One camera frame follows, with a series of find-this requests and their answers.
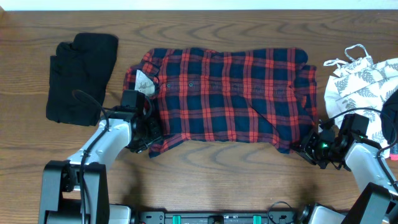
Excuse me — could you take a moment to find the red navy plaid shirt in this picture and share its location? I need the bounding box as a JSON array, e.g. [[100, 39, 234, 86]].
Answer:
[[124, 48, 317, 157]]

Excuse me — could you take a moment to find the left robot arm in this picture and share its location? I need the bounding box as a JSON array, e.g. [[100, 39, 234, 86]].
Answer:
[[38, 90, 162, 224]]

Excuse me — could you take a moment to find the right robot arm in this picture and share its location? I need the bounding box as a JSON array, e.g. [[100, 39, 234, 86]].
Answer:
[[291, 114, 397, 223]]

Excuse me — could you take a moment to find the white fern print cloth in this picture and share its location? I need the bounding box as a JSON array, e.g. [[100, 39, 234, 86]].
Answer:
[[323, 52, 397, 147]]

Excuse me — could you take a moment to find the red object at edge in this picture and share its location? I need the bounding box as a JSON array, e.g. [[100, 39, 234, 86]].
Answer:
[[389, 144, 398, 161]]

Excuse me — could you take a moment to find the dark navy garment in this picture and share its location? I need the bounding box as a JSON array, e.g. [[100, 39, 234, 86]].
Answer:
[[381, 91, 397, 144]]

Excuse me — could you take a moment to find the black folded garment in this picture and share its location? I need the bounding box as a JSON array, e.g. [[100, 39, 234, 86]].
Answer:
[[46, 33, 119, 126]]

